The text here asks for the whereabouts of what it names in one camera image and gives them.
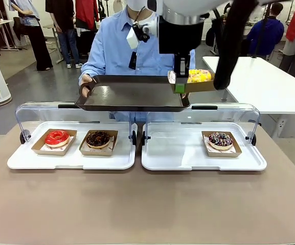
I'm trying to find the yellow sprinkled donut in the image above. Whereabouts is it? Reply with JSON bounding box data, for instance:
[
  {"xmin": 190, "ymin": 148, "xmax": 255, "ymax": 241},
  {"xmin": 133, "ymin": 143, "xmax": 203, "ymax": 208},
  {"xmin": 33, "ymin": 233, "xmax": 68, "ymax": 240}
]
[{"xmin": 187, "ymin": 68, "xmax": 213, "ymax": 84}]

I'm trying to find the person in dark blue hoodie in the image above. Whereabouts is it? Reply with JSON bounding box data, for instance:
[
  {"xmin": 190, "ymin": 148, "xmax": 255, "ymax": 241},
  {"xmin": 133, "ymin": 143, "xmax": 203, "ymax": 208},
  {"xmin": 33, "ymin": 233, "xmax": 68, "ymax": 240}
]
[{"xmin": 246, "ymin": 2, "xmax": 285, "ymax": 57}]

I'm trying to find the person's right forearm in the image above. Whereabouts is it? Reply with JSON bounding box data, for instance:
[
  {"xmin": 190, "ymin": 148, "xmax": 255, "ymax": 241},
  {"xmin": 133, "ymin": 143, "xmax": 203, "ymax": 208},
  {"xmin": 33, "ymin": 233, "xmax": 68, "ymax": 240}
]
[{"xmin": 78, "ymin": 51, "xmax": 106, "ymax": 84}]

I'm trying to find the black tripod pole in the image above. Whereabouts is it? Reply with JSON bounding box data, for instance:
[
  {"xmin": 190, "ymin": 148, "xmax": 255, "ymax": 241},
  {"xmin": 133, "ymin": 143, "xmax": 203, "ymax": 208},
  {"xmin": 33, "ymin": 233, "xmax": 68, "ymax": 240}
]
[{"xmin": 251, "ymin": 0, "xmax": 269, "ymax": 59}]

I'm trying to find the black badge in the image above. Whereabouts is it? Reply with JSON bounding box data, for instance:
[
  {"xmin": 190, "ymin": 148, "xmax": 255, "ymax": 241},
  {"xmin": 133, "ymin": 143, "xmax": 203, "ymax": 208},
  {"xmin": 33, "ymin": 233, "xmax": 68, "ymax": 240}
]
[{"xmin": 128, "ymin": 51, "xmax": 138, "ymax": 71}]

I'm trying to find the white socket box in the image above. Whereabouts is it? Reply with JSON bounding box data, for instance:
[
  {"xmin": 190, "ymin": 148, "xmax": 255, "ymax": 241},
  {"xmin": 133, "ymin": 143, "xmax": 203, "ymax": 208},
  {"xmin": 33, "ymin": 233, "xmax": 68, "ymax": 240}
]
[{"xmin": 277, "ymin": 118, "xmax": 287, "ymax": 136}]

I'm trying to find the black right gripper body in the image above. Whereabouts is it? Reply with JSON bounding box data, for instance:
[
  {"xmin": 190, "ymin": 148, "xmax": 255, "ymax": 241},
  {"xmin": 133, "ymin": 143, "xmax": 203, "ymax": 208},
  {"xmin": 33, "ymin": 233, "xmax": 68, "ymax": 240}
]
[{"xmin": 158, "ymin": 15, "xmax": 205, "ymax": 56}]

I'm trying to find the yellow frosted donut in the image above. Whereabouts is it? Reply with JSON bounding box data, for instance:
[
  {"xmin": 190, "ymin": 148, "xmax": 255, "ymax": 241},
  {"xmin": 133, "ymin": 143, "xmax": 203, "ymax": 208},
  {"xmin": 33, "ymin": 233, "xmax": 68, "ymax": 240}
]
[{"xmin": 167, "ymin": 70, "xmax": 217, "ymax": 94}]

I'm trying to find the black clip-on device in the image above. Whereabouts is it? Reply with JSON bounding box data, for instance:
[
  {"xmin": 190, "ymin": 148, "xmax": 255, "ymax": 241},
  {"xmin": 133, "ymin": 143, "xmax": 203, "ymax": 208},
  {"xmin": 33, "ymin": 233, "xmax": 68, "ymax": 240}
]
[{"xmin": 132, "ymin": 22, "xmax": 150, "ymax": 43}]

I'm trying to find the white display tray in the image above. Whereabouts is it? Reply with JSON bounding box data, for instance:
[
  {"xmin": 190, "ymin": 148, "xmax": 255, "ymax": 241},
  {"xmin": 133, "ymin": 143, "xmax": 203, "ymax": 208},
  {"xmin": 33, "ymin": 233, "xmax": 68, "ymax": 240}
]
[
  {"xmin": 7, "ymin": 121, "xmax": 137, "ymax": 171},
  {"xmin": 141, "ymin": 121, "xmax": 267, "ymax": 172}
]

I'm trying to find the white hanging tag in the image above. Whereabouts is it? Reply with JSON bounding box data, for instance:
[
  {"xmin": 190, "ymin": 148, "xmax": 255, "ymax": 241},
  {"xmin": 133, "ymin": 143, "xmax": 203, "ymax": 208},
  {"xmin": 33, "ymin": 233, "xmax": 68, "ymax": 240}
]
[{"xmin": 126, "ymin": 27, "xmax": 141, "ymax": 49}]

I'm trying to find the black serving tray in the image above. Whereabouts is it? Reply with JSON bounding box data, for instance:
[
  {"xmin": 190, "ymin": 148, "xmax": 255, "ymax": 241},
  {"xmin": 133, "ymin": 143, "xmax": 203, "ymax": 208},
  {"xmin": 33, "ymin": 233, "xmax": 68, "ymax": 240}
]
[{"xmin": 75, "ymin": 75, "xmax": 191, "ymax": 112}]

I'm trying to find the red glazed donut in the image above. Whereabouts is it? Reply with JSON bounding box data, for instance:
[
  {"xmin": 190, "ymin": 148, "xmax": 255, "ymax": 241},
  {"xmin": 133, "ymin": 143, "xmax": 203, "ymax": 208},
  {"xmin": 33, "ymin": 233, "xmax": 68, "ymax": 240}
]
[{"xmin": 44, "ymin": 130, "xmax": 71, "ymax": 148}]

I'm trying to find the person in blue shirt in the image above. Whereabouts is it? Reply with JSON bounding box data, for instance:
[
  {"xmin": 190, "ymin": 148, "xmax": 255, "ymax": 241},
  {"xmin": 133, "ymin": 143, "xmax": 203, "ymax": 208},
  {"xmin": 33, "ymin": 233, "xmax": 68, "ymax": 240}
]
[{"xmin": 78, "ymin": 0, "xmax": 196, "ymax": 123}]

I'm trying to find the chocolate nut donut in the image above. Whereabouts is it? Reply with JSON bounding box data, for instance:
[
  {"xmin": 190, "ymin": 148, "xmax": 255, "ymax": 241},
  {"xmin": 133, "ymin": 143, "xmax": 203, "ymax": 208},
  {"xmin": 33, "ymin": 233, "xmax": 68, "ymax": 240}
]
[{"xmin": 86, "ymin": 131, "xmax": 110, "ymax": 150}]

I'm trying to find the person's left forearm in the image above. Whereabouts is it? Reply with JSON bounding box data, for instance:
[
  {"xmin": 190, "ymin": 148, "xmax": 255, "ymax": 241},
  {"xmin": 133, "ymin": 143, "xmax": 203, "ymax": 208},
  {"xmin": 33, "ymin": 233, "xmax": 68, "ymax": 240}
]
[{"xmin": 189, "ymin": 50, "xmax": 196, "ymax": 75}]

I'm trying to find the person's right hand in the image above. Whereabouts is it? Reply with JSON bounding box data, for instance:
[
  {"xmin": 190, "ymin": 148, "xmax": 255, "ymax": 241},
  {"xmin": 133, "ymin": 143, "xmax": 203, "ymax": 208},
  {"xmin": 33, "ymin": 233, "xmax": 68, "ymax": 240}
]
[{"xmin": 79, "ymin": 73, "xmax": 94, "ymax": 99}]

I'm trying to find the white table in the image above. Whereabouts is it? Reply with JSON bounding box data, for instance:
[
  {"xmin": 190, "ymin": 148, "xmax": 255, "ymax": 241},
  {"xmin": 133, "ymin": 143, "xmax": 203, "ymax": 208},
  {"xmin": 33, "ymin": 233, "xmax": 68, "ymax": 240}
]
[{"xmin": 202, "ymin": 56, "xmax": 295, "ymax": 138}]

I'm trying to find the chocolate rainbow sprinkle donut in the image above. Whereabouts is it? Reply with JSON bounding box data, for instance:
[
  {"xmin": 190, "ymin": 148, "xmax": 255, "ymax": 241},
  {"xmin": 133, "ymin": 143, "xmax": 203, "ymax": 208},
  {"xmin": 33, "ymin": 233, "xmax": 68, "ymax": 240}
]
[{"xmin": 208, "ymin": 131, "xmax": 234, "ymax": 150}]

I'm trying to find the black cable sleeve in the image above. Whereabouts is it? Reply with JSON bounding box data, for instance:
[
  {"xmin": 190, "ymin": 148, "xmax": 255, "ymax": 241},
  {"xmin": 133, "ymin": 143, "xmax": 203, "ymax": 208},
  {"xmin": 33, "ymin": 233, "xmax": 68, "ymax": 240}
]
[{"xmin": 213, "ymin": 0, "xmax": 262, "ymax": 91}]

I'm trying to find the clear lid with black handle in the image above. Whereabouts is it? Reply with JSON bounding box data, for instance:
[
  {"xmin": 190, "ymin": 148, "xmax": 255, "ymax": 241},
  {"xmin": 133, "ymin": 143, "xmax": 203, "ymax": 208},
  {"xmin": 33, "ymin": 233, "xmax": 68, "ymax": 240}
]
[
  {"xmin": 142, "ymin": 103, "xmax": 261, "ymax": 146},
  {"xmin": 15, "ymin": 102, "xmax": 137, "ymax": 145}
]

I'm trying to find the person in black shirt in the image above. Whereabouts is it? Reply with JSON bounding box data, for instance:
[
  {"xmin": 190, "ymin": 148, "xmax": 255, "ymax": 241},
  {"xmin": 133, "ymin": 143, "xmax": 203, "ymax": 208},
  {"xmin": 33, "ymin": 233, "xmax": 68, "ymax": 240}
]
[{"xmin": 46, "ymin": 0, "xmax": 83, "ymax": 69}]

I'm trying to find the figure in red black garment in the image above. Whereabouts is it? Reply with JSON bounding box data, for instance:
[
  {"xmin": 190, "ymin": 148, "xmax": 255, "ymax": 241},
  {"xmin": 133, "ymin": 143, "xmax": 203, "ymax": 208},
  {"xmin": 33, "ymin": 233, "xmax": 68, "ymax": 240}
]
[{"xmin": 75, "ymin": 0, "xmax": 101, "ymax": 56}]

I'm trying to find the red frosted donut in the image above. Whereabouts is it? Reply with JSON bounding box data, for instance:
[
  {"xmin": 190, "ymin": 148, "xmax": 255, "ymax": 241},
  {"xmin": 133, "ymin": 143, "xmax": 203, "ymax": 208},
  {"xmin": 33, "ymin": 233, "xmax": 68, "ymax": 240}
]
[{"xmin": 31, "ymin": 129, "xmax": 78, "ymax": 156}]

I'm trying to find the sprinkled chocolate donut in box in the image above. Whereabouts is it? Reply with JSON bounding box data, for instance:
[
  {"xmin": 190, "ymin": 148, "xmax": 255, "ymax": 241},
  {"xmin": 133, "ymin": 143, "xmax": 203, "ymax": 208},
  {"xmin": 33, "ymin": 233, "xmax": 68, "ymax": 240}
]
[{"xmin": 201, "ymin": 131, "xmax": 242, "ymax": 158}]

